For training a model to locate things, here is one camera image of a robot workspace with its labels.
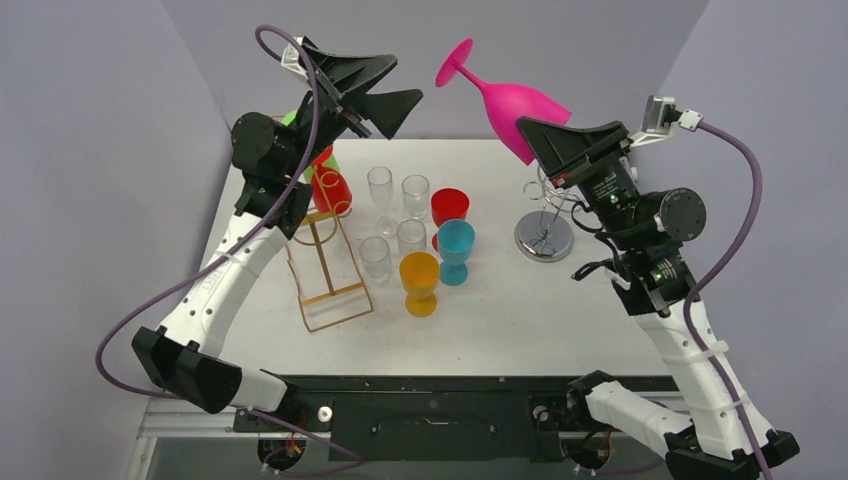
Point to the green plastic wine glass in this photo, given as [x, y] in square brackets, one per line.
[291, 119]

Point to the clear champagne flute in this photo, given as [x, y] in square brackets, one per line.
[381, 188]

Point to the clear glass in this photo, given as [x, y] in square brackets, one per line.
[415, 196]
[375, 255]
[411, 237]

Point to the chrome round glass rack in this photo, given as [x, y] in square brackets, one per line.
[544, 235]

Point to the gold wire glass rack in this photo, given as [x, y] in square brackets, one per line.
[330, 285]

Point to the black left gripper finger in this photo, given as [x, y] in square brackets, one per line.
[351, 74]
[386, 111]

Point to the magenta plastic wine glass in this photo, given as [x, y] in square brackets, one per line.
[505, 103]

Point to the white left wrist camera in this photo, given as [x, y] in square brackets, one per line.
[291, 62]

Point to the orange plastic wine glass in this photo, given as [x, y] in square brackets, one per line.
[420, 275]

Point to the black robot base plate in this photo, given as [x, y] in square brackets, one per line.
[439, 418]

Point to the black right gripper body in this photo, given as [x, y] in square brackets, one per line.
[592, 164]

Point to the red plastic wine glass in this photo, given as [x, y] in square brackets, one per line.
[331, 193]
[447, 204]

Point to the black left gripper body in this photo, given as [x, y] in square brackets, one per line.
[334, 114]

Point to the cyan plastic wine glass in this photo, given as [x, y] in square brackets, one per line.
[455, 240]

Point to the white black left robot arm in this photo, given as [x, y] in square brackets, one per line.
[182, 354]

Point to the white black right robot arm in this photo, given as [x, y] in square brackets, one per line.
[722, 435]

